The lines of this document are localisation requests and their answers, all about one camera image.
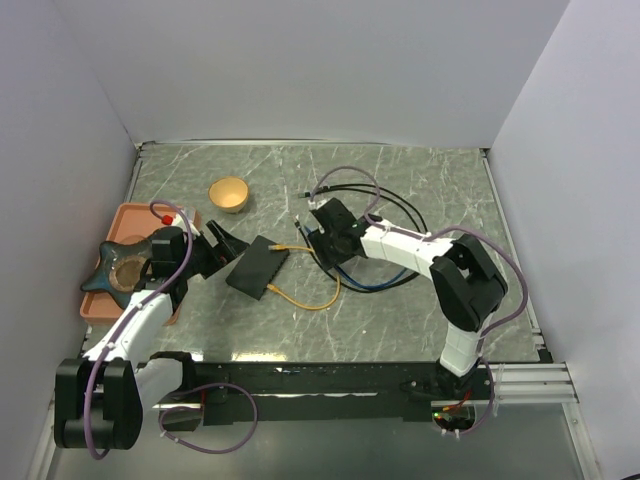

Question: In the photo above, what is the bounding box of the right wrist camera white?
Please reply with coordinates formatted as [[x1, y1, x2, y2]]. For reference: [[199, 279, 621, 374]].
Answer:
[[308, 199, 325, 211]]

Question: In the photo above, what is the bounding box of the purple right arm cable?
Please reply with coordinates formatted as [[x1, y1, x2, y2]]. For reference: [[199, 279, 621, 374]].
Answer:
[[308, 166, 530, 439]]

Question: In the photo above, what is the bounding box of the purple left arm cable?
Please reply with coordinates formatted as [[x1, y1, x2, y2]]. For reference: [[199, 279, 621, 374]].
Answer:
[[85, 199, 259, 460]]

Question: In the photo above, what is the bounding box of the blue ethernet cable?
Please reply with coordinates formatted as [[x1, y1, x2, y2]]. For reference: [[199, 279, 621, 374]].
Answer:
[[302, 227, 406, 292]]

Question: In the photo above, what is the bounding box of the yellow ethernet cable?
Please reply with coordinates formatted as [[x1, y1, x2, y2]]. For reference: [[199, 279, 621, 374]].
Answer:
[[267, 243, 342, 312]]

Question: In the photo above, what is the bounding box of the yellow wooden bowl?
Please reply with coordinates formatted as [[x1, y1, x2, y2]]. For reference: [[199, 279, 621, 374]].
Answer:
[[208, 176, 250, 214]]

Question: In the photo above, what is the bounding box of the black network switch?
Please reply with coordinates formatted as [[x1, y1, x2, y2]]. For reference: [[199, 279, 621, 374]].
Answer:
[[226, 235, 289, 300]]

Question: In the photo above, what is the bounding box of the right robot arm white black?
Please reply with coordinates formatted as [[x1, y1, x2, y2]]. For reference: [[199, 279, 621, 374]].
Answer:
[[308, 198, 508, 399]]

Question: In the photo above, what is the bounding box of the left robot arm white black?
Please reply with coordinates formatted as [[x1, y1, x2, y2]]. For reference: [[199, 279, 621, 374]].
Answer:
[[53, 221, 249, 459]]

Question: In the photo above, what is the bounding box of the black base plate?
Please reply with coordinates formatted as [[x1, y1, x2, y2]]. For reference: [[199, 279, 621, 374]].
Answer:
[[145, 362, 494, 426]]

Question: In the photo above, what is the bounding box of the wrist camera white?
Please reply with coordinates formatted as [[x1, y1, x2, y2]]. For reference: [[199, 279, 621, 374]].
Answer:
[[308, 199, 325, 211], [160, 208, 201, 237]]

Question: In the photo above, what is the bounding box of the aluminium frame rail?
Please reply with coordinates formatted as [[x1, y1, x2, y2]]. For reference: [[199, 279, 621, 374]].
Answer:
[[491, 363, 578, 405]]

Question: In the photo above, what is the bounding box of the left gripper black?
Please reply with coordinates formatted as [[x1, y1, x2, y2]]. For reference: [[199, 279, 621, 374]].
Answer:
[[177, 220, 249, 279]]

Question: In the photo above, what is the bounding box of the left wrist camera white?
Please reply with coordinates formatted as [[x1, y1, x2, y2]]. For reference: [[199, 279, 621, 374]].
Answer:
[[160, 208, 201, 237]]

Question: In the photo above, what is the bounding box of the dark blue star dish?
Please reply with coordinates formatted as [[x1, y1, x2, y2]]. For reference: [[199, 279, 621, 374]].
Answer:
[[80, 229, 160, 309]]

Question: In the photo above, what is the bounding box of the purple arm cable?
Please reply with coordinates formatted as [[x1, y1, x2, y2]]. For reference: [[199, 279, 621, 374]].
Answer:
[[85, 199, 259, 460], [308, 166, 530, 439]]

